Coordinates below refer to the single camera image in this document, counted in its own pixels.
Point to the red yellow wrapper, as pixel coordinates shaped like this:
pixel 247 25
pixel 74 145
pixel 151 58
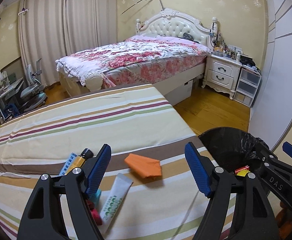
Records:
pixel 242 171

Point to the white wardrobe door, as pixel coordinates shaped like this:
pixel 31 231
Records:
pixel 271 118

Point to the striped bed sheet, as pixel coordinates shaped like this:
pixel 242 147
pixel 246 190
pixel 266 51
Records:
pixel 135 119

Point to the grey desk chair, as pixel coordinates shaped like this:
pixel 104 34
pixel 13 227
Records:
pixel 33 96

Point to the pink floral quilt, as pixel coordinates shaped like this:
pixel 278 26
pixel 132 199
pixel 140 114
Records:
pixel 139 59

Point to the white green tube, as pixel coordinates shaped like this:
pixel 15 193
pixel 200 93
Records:
pixel 117 194

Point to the orange paper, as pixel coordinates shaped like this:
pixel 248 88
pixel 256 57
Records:
pixel 143 166

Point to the white tufted bed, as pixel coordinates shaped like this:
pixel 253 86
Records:
pixel 167 23

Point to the beige curtains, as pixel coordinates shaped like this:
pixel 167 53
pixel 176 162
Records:
pixel 52 29

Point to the white storage box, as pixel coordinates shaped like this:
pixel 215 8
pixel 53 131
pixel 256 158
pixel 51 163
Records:
pixel 180 93

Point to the plastic drawer unit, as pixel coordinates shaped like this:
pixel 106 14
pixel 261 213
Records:
pixel 247 86

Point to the dark red ribbon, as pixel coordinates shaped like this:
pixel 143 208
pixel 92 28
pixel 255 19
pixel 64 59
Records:
pixel 94 213

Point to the black trash bin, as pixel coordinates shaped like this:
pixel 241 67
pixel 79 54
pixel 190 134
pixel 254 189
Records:
pixel 233 148

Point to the study desk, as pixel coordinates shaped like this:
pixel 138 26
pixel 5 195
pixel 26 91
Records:
pixel 8 90

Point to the blue sachet packet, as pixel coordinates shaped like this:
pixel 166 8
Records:
pixel 67 164

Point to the white nightstand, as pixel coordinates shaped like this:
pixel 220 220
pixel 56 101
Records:
pixel 221 74

